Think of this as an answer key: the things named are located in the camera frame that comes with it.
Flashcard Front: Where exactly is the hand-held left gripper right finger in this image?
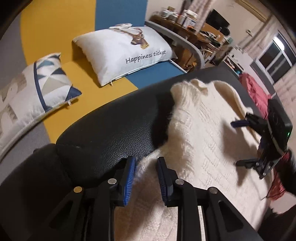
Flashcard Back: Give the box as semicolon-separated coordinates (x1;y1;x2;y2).
156;156;264;241

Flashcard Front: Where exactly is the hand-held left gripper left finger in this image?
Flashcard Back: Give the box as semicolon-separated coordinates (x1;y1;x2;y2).
30;156;137;241

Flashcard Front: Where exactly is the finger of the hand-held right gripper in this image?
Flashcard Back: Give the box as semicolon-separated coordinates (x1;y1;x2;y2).
235;159;260;168
231;112;257;130

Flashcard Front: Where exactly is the cream knit sweater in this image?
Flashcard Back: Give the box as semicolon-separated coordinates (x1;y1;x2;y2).
113;79;275;241

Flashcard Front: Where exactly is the red ruffled quilt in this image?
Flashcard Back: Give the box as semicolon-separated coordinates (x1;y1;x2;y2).
239;72;274;121

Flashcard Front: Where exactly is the sliding window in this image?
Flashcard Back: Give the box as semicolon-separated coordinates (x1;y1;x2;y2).
258;32;296;81

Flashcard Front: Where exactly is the black television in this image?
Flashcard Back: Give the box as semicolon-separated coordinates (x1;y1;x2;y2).
205;9;230;30

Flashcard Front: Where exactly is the wooden side table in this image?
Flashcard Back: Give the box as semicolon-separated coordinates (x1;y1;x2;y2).
149;15;210;50

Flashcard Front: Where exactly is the cluster of jars and bottles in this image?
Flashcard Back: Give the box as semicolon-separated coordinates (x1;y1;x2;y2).
161;7;199;28

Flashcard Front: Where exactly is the white deer print pillow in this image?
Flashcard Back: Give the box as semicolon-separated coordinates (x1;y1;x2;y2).
72;23;178;87

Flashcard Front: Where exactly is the geometric print pillow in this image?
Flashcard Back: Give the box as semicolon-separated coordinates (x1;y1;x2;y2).
0;53;82;160

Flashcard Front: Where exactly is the grey yellow blue sofa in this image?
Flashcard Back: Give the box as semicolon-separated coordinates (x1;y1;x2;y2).
0;0;205;163

